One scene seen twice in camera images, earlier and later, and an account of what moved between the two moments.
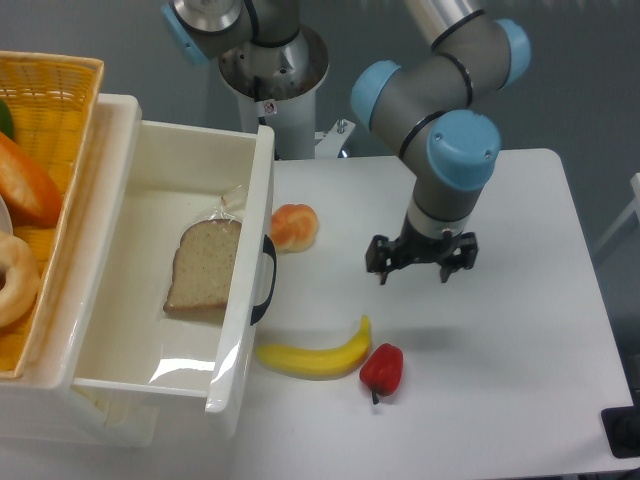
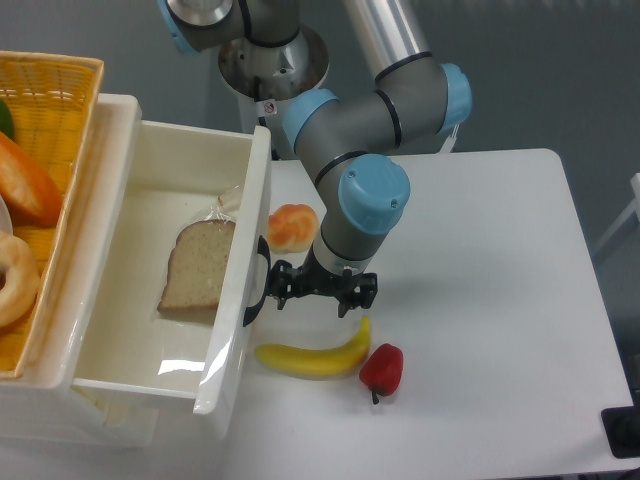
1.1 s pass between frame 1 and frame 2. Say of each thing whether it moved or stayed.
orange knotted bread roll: stayed
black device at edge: stayed
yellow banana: stayed
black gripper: moved
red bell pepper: stayed
